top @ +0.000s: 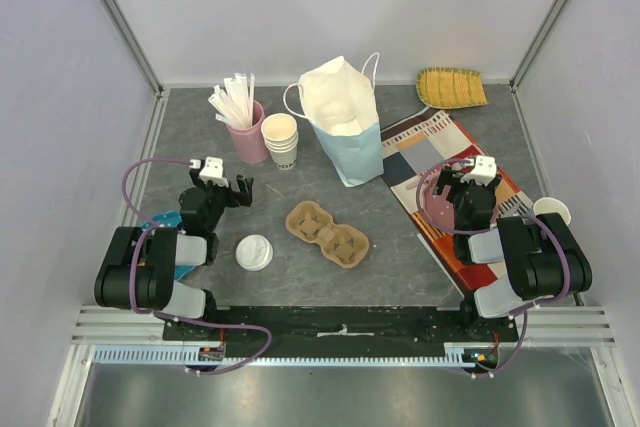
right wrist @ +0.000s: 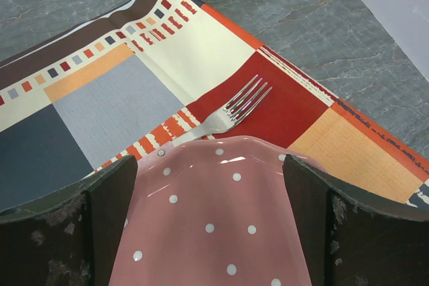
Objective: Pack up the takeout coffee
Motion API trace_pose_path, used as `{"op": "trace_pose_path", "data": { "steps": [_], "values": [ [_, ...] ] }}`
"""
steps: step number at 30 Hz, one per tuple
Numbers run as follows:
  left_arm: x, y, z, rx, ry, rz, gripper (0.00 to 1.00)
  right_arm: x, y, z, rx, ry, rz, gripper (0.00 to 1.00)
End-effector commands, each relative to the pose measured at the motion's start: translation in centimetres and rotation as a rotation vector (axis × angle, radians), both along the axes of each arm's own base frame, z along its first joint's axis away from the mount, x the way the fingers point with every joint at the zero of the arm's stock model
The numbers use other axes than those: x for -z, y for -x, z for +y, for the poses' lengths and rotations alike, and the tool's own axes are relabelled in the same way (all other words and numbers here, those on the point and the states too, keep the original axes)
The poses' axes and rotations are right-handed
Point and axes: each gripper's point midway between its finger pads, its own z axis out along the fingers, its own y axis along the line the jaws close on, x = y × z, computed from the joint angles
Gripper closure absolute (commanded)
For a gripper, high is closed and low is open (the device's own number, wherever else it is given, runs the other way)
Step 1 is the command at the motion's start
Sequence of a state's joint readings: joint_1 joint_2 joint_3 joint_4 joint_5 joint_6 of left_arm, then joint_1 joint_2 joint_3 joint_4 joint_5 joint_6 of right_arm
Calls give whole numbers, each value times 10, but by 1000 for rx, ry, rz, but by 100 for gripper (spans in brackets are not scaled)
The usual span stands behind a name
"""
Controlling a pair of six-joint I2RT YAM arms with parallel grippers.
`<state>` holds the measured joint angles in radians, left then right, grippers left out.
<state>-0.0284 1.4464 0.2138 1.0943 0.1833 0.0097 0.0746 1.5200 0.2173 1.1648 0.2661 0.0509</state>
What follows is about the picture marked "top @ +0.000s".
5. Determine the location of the blue white paper bag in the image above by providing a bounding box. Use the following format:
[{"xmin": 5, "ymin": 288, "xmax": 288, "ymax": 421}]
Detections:
[{"xmin": 286, "ymin": 52, "xmax": 384, "ymax": 187}]

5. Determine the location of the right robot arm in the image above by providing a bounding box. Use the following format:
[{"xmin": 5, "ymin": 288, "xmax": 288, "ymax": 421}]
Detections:
[{"xmin": 433, "ymin": 159, "xmax": 593, "ymax": 341}]

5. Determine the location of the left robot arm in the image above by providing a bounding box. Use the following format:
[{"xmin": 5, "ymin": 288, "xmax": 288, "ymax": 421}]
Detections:
[{"xmin": 94, "ymin": 168, "xmax": 254, "ymax": 340}]

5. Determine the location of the colourful patchwork placemat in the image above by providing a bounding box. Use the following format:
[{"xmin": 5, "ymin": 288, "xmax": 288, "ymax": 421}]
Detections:
[{"xmin": 382, "ymin": 110, "xmax": 507, "ymax": 293}]

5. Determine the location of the pink dotted plate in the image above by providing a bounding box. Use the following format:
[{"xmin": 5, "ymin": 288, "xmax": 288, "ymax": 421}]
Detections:
[{"xmin": 416, "ymin": 175, "xmax": 497, "ymax": 234}]

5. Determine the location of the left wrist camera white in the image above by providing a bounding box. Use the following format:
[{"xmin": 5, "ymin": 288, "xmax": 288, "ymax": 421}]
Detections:
[{"xmin": 199, "ymin": 157, "xmax": 225, "ymax": 182}]

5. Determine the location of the light blue mug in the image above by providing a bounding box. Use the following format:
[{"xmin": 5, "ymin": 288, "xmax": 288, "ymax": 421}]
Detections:
[{"xmin": 532, "ymin": 197, "xmax": 572, "ymax": 225}]

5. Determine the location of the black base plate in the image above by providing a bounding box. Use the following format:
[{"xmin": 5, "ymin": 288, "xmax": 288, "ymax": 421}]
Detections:
[{"xmin": 162, "ymin": 304, "xmax": 521, "ymax": 359}]

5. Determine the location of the bundle of wrapped straws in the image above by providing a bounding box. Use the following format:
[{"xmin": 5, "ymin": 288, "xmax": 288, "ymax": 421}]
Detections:
[{"xmin": 208, "ymin": 73, "xmax": 255, "ymax": 130}]

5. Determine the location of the brown cardboard cup carrier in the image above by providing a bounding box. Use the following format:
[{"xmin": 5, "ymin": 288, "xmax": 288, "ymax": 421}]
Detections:
[{"xmin": 285, "ymin": 201, "xmax": 370, "ymax": 269}]

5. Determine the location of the purple cable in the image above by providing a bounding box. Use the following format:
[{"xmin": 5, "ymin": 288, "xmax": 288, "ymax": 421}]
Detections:
[
  {"xmin": 121, "ymin": 157, "xmax": 273, "ymax": 377},
  {"xmin": 414, "ymin": 156, "xmax": 571, "ymax": 379}
]

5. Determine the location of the yellow woven basket tray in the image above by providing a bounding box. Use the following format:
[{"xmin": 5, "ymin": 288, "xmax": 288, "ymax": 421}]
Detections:
[{"xmin": 416, "ymin": 67, "xmax": 488, "ymax": 110}]

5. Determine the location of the pink straw holder cup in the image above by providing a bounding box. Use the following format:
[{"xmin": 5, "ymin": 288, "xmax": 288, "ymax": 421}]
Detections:
[{"xmin": 227, "ymin": 101, "xmax": 270, "ymax": 164}]

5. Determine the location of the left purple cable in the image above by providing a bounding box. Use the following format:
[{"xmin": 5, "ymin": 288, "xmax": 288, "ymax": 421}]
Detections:
[{"xmin": 121, "ymin": 157, "xmax": 273, "ymax": 377}]

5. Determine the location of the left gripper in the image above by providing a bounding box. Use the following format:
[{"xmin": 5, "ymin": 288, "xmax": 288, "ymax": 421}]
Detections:
[{"xmin": 190, "ymin": 169, "xmax": 253, "ymax": 232}]

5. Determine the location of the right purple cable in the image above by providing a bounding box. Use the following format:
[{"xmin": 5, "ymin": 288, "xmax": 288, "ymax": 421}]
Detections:
[{"xmin": 414, "ymin": 156, "xmax": 571, "ymax": 379}]

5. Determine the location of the blue dotted plate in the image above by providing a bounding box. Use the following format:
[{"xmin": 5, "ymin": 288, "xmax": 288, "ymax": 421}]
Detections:
[{"xmin": 149, "ymin": 210, "xmax": 194, "ymax": 282}]

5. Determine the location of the white plastic cup lid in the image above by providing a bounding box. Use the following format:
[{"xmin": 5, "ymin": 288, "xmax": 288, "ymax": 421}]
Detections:
[{"xmin": 235, "ymin": 235, "xmax": 274, "ymax": 272}]

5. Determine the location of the stack of paper cups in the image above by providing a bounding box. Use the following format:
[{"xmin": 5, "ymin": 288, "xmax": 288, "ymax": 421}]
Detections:
[{"xmin": 261, "ymin": 113, "xmax": 298, "ymax": 170}]

